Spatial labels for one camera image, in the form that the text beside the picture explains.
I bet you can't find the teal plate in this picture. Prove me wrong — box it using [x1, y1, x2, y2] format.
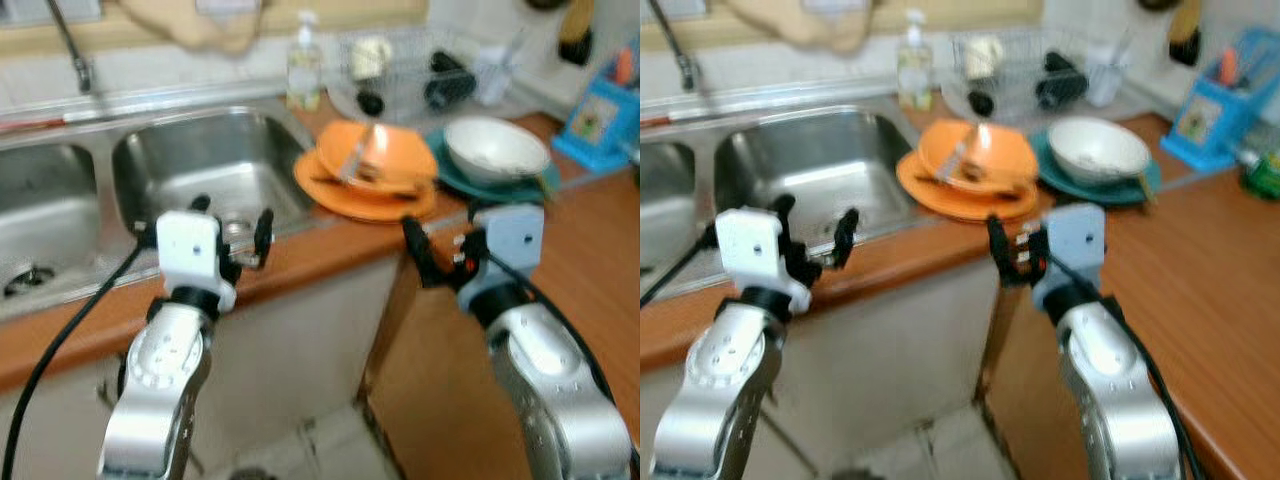
[424, 130, 562, 207]
[1029, 130, 1164, 207]

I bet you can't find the stainless steel double sink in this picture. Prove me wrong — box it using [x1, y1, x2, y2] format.
[0, 104, 323, 323]
[640, 104, 927, 303]

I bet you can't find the orange plate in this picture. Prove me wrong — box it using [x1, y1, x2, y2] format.
[896, 148, 1042, 222]
[294, 150, 442, 224]

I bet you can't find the white bowl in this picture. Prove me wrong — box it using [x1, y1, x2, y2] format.
[442, 115, 552, 187]
[1046, 115, 1154, 187]

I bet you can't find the metal spoon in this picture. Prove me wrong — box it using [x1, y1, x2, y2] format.
[939, 124, 987, 187]
[337, 124, 380, 187]

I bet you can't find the white cabinet front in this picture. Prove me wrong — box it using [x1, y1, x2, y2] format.
[0, 254, 402, 480]
[640, 264, 1002, 480]

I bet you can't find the grey dish rack drain tray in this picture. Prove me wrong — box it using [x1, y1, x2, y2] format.
[328, 80, 547, 128]
[940, 80, 1153, 128]

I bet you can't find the black tumbler bottle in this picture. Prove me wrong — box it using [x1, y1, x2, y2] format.
[1034, 51, 1090, 112]
[424, 51, 477, 112]

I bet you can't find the white cutlery cup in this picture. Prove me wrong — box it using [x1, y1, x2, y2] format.
[474, 44, 517, 107]
[1084, 44, 1132, 109]

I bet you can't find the brown wooden cabinet door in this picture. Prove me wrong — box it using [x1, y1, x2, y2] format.
[979, 268, 1222, 480]
[364, 254, 542, 480]

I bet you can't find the blue utensil holder box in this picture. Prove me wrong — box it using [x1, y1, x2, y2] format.
[1160, 27, 1280, 172]
[551, 38, 641, 174]

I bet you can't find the beige hanging cloth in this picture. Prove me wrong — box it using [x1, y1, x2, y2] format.
[118, 0, 278, 57]
[724, 0, 883, 57]

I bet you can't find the clear soap pump bottle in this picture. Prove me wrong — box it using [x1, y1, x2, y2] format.
[287, 11, 324, 112]
[896, 9, 934, 112]

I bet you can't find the metal faucet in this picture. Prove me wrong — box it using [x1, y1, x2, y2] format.
[648, 0, 701, 93]
[44, 0, 97, 96]

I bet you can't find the metal sink drain strainer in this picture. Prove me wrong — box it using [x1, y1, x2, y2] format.
[2, 264, 57, 302]

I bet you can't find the cream mug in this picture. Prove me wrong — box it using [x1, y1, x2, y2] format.
[964, 36, 1007, 82]
[349, 37, 394, 82]

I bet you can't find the brown and black hanging brush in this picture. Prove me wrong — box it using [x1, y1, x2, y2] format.
[557, 0, 597, 67]
[1167, 0, 1205, 67]

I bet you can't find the tan wooden window sill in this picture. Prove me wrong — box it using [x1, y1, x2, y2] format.
[640, 0, 1047, 55]
[0, 0, 432, 59]

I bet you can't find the green bottle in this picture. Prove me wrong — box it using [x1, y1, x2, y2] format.
[1239, 134, 1280, 200]

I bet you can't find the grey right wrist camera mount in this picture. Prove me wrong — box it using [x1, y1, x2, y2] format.
[458, 204, 547, 307]
[1030, 204, 1107, 307]

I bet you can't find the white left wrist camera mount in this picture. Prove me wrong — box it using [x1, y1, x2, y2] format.
[158, 210, 241, 313]
[714, 206, 813, 313]

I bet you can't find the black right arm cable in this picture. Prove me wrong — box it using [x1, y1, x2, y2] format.
[1045, 250, 1206, 480]
[480, 250, 641, 471]

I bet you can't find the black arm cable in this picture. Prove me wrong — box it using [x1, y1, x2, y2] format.
[480, 250, 641, 471]
[640, 225, 723, 307]
[0, 225, 161, 480]
[1045, 250, 1206, 480]

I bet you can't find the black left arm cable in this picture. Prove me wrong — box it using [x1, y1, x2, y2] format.
[0, 225, 161, 480]
[640, 225, 723, 307]

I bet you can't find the wire dish rack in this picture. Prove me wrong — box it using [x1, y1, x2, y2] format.
[335, 27, 533, 117]
[950, 27, 1143, 117]

